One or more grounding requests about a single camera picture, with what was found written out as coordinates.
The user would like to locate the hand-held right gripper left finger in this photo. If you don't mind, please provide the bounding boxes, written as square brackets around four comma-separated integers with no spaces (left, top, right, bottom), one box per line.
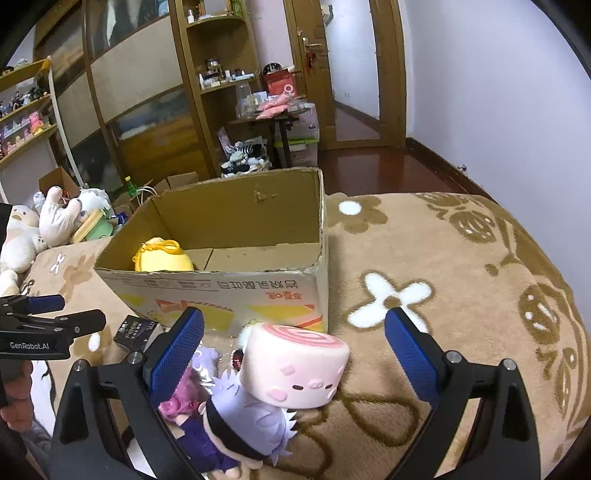
[50,306,206,480]

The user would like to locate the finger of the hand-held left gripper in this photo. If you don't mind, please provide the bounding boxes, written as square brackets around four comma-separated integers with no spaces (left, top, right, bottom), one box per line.
[0,294,66,315]
[0,309,107,340]

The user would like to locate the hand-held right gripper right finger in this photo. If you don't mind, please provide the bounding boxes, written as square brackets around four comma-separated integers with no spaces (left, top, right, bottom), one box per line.
[384,306,542,480]

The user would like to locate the pink swirl cake roll plush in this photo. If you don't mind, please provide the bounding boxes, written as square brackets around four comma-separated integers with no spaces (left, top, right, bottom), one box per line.
[240,322,350,409]

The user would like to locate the person's left hand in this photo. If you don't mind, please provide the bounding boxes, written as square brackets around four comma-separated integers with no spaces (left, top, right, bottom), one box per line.
[0,360,36,433]

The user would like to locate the lavender plush in wrapper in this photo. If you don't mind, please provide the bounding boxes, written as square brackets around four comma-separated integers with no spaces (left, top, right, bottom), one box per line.
[191,346,222,385]

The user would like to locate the small black box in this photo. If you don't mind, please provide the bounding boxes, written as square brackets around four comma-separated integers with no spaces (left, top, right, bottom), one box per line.
[114,315,161,354]

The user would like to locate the pink-haired plush doll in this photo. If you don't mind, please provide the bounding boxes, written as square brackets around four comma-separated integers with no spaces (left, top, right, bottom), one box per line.
[158,369,208,423]

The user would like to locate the white duck plush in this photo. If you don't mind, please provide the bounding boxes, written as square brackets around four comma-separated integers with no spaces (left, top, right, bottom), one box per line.
[0,204,48,276]

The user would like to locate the white plush with pink paws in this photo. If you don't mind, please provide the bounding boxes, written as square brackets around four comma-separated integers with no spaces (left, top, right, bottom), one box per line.
[39,186,86,247]

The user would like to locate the white-haired plush doll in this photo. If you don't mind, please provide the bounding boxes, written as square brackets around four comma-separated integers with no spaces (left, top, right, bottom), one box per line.
[178,369,298,478]

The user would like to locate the green and yellow plush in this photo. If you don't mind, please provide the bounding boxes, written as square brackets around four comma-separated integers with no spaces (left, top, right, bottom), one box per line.
[71,209,115,244]

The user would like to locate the yellow plush toy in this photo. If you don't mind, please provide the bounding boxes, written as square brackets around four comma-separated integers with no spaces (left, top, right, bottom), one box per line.
[132,237,195,272]

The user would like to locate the white plush with blue eyes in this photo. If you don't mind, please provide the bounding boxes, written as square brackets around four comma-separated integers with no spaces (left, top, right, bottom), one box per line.
[76,188,112,222]

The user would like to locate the small open cardboard box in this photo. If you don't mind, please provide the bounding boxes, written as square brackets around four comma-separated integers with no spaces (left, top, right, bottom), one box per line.
[39,167,80,199]

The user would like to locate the flat brown cardboard box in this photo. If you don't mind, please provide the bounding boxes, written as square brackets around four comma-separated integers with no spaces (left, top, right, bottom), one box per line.
[152,172,199,195]

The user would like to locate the pile of striped plush toys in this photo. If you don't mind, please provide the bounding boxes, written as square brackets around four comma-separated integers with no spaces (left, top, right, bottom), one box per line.
[220,136,273,178]

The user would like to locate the small dark table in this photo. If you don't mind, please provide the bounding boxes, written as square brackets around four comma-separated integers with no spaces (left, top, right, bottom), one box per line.
[228,108,311,169]

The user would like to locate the clear plastic storage bin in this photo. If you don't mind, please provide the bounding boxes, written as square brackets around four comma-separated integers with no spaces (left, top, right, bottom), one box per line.
[277,104,321,168]

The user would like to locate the wooden wardrobe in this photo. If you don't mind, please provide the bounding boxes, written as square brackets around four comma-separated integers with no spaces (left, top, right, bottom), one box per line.
[34,0,218,185]

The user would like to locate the clear plastic jar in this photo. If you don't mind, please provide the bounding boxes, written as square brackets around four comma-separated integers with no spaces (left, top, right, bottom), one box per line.
[235,83,254,118]

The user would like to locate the pink packets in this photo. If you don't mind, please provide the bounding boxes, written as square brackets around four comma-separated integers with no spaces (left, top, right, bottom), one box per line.
[256,95,297,119]

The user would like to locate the red box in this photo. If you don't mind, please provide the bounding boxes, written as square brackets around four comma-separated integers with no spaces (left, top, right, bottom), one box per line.
[264,69,301,99]

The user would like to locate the wooden open shelf unit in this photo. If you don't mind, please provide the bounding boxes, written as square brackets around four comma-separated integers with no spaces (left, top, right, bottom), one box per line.
[168,0,269,178]

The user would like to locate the wooden door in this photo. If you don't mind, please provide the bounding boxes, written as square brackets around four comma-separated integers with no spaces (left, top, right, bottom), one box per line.
[284,0,337,151]

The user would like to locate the wall shelf with figurines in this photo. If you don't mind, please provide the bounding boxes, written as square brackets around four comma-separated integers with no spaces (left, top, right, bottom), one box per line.
[0,58,61,162]

